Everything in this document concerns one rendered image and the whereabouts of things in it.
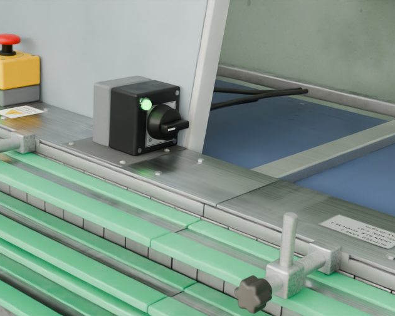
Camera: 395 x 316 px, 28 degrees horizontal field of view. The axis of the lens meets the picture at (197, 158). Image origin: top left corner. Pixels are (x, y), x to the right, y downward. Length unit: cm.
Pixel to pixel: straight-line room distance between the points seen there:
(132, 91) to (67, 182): 14
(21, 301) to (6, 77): 34
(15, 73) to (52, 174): 26
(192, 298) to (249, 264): 12
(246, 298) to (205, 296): 18
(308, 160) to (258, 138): 15
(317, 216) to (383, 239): 8
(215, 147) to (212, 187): 22
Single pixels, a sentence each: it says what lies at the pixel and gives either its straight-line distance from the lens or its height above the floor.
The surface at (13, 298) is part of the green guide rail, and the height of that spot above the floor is 95.
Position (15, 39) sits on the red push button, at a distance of 120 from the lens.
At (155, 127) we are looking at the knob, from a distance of 96.
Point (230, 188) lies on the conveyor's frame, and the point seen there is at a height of 83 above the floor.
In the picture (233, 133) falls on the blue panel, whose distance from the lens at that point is 117.
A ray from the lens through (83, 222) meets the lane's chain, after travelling 100.
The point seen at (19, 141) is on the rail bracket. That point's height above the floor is 90.
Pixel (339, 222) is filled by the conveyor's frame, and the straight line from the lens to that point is 82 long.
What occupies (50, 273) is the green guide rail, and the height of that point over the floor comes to 96.
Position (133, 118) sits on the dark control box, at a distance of 96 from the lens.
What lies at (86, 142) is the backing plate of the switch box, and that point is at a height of 84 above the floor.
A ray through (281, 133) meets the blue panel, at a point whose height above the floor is 54.
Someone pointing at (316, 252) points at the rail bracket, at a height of 91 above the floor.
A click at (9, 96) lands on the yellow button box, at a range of 119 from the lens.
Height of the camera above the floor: 149
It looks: 47 degrees down
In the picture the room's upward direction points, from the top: 107 degrees counter-clockwise
